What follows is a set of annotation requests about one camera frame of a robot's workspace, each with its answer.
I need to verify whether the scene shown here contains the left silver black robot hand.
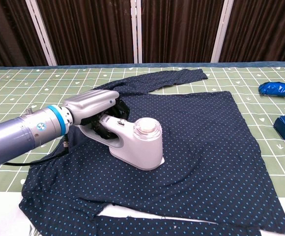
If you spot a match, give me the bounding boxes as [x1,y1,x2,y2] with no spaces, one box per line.
[63,89,131,146]

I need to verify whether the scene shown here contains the white handheld garment steamer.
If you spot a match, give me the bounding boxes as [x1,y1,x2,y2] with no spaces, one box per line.
[78,114,165,170]

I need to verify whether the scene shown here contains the green grid tablecloth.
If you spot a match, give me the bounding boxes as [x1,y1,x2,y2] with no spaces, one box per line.
[0,66,285,236]

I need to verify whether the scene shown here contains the dark brown pleated curtain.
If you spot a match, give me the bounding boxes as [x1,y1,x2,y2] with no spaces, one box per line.
[0,0,285,71]

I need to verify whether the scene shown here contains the navy dotted long-sleeve shirt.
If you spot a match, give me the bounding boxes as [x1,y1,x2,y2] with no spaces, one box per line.
[18,68,285,236]

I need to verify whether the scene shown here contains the blue snack packet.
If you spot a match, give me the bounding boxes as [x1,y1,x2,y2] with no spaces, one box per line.
[258,82,285,97]

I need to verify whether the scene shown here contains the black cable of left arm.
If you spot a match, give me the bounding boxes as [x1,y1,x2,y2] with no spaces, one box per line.
[3,140,71,167]

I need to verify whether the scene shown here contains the white partition frame post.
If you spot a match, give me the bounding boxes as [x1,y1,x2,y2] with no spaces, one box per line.
[131,0,143,64]
[210,0,234,62]
[26,0,57,66]

